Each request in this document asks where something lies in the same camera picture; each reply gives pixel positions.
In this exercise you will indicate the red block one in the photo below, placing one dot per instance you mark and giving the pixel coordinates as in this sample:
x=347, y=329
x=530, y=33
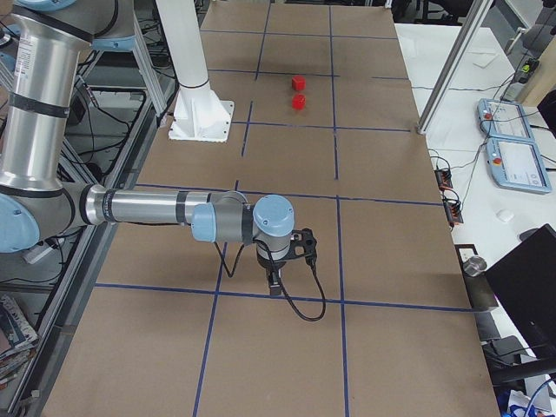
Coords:
x=298, y=83
x=298, y=101

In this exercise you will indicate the lower orange connector block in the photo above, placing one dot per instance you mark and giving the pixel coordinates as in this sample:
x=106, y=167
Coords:
x=453, y=211

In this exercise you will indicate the orange connector block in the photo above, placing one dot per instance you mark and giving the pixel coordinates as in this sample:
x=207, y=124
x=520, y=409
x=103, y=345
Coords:
x=453, y=211
x=444, y=179

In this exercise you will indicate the upper orange connector block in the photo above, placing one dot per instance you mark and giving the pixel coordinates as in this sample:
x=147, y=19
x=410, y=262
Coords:
x=444, y=179

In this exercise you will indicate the steel cup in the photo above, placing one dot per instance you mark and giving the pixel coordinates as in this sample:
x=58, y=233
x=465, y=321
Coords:
x=474, y=266

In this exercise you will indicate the white small puck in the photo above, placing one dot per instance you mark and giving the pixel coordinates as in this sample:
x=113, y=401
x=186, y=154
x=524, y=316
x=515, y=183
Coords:
x=505, y=215

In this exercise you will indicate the black monitor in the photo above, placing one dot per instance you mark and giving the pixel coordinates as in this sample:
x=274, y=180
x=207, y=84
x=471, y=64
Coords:
x=524, y=284

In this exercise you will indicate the stack of magazines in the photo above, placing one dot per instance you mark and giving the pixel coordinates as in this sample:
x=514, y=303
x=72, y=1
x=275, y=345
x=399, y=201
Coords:
x=18, y=339

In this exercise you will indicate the lower teach pendant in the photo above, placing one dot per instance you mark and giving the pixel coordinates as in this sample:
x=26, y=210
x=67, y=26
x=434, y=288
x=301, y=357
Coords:
x=517, y=165

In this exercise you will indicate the teach pendant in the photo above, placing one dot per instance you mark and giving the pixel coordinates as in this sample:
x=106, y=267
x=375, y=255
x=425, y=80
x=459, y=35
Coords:
x=517, y=165
x=504, y=120

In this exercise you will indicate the upper teach pendant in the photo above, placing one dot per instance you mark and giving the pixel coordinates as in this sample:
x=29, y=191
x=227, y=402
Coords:
x=504, y=120

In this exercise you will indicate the white pedestal column base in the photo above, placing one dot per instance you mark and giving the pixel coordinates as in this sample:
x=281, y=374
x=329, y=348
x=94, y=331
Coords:
x=199, y=114

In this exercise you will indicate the aluminium frame rack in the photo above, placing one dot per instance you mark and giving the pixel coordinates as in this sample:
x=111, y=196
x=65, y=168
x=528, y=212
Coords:
x=53, y=306

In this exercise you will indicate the aluminium frame post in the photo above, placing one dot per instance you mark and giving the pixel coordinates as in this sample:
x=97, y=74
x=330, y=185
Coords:
x=468, y=30

